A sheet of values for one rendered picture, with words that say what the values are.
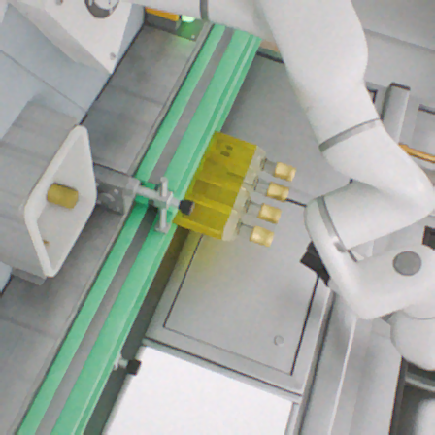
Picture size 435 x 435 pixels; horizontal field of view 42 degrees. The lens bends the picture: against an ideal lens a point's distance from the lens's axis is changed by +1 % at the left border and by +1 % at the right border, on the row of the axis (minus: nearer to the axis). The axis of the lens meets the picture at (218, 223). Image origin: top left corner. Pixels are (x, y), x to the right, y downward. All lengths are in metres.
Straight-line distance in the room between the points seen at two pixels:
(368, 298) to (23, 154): 0.52
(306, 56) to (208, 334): 0.68
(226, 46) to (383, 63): 5.21
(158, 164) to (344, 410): 0.61
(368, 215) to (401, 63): 5.78
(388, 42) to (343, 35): 6.04
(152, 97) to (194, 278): 0.39
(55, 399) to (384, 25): 6.27
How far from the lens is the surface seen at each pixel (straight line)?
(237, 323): 1.20
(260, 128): 1.53
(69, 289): 1.03
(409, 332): 0.98
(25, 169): 0.82
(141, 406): 1.14
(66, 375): 1.00
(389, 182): 0.74
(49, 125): 0.87
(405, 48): 6.73
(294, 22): 0.68
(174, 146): 1.09
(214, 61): 1.25
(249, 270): 1.26
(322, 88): 0.68
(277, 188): 1.20
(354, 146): 0.73
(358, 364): 1.26
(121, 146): 1.06
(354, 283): 0.82
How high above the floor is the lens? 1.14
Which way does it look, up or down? 5 degrees down
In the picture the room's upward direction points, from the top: 110 degrees clockwise
